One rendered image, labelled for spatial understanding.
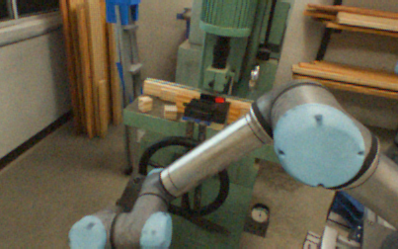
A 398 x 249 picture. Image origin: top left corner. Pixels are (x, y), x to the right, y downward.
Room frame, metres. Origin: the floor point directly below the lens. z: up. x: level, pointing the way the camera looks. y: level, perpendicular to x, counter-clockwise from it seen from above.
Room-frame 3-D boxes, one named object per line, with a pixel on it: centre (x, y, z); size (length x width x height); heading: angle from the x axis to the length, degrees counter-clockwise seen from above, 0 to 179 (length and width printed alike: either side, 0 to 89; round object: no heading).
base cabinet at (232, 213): (1.24, -0.07, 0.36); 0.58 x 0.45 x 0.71; 168
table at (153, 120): (1.02, -0.04, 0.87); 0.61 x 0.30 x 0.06; 78
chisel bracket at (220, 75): (1.14, -0.06, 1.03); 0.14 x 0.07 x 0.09; 168
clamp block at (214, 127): (0.93, -0.03, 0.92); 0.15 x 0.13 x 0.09; 78
